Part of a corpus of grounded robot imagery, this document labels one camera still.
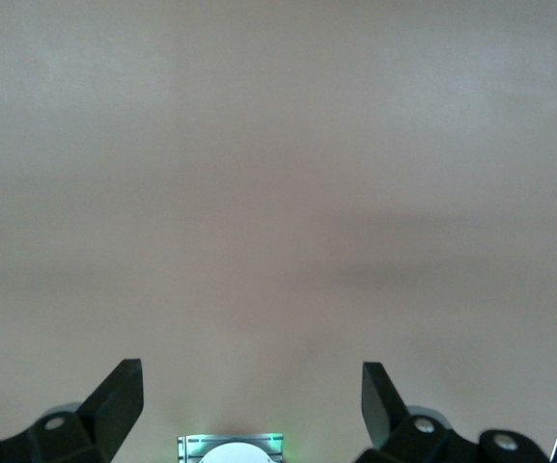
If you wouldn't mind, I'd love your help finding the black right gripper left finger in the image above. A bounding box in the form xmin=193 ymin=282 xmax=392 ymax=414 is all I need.
xmin=0 ymin=358 xmax=145 ymax=463

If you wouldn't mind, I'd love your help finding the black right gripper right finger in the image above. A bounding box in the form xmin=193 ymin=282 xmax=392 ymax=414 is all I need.
xmin=357 ymin=361 xmax=549 ymax=463

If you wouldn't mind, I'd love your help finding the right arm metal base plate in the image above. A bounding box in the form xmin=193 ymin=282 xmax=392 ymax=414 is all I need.
xmin=176 ymin=432 xmax=286 ymax=463

